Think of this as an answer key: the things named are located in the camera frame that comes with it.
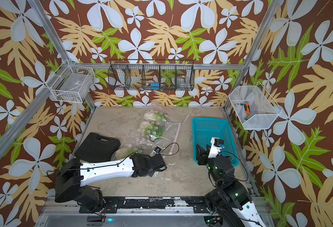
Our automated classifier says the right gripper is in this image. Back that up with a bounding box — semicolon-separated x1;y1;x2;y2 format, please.
196;143;224;187

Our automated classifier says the chinese cabbage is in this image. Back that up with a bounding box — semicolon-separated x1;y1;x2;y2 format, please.
139;121;163;141
144;112;167;122
114;147;144;160

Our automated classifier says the zip-top bag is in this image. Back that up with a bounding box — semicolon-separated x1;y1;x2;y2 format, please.
111;142;175;177
143;102;190;124
136;121;181;147

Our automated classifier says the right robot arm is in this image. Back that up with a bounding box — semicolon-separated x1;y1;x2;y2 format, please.
196;144;265;227

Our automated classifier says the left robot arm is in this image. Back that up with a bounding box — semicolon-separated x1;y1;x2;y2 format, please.
54;153;167;213

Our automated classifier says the teal plastic basket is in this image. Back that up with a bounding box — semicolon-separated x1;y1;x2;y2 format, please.
192;117;239;167

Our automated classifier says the black plastic case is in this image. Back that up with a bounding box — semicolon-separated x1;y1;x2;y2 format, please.
75;132;121;163

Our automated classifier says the orange black tool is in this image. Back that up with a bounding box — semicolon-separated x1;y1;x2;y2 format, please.
243;102;251;120

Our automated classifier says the blue small box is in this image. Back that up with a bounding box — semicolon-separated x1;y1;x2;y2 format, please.
150;83;160;90

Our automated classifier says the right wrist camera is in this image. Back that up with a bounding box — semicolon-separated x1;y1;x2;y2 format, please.
208;137;224;159

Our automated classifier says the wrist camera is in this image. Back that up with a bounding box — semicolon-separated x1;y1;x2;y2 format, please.
208;137;224;159
150;147;162;157

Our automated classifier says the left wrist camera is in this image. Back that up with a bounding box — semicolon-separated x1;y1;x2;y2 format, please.
150;147;162;157

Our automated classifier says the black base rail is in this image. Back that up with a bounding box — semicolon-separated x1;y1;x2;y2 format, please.
103;196;212;214

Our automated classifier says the white wire basket right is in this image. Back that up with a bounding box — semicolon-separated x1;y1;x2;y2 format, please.
229;86;282;131

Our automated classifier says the white wire basket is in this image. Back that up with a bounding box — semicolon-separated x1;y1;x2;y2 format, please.
47;61;95;103
229;86;282;131

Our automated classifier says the black wire basket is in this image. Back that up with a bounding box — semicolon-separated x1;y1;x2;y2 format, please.
107;60;195;91

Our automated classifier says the white wire basket left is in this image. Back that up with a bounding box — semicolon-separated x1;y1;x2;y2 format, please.
47;61;95;103

